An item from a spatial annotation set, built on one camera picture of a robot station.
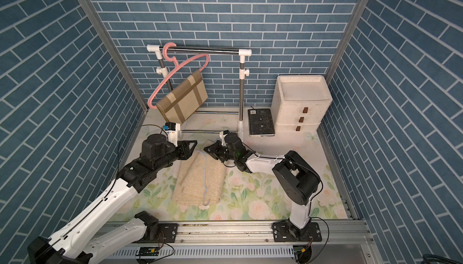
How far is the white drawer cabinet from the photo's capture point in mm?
938

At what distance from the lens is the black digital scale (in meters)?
1.08

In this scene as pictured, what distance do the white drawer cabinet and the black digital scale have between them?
0.05 meters
